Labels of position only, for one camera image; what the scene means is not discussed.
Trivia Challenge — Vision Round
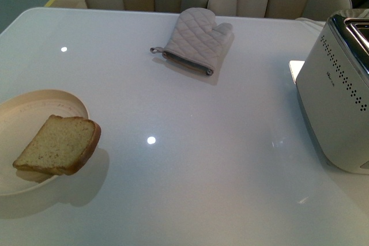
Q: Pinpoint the slice of brown bread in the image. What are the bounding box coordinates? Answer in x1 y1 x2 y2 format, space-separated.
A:
13 115 101 175

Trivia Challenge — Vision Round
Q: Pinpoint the white chrome two-slot toaster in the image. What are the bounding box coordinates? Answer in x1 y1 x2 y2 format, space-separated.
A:
296 9 368 174

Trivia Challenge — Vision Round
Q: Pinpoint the grey quilted oven mitt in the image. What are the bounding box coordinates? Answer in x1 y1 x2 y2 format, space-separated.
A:
150 7 233 76

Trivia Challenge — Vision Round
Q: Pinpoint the round beige plate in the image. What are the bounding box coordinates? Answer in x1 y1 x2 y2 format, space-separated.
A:
1 89 89 196

